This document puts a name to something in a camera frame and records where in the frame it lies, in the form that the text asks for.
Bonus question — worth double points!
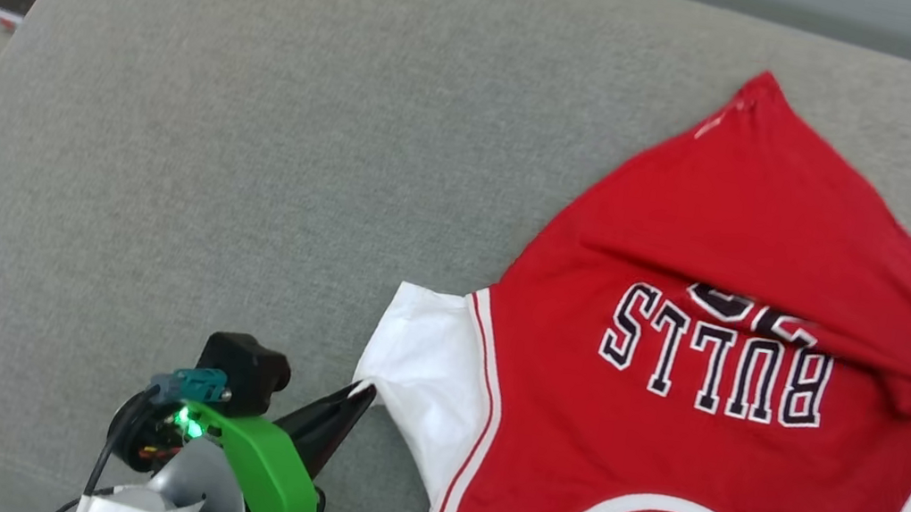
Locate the red basketball jersey white sleeves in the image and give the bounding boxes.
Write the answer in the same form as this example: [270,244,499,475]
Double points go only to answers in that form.
[333,17,911,512]

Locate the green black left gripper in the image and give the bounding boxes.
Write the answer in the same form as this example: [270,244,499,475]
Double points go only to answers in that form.
[96,345,380,512]

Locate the black cable with teal plug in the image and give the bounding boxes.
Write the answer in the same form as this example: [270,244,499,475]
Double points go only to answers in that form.
[78,351,234,512]

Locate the grey fabric sofa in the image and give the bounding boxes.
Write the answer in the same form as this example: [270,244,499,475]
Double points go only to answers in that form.
[0,0,911,512]

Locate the thin black cable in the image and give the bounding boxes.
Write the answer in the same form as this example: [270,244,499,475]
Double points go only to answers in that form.
[44,477,116,512]

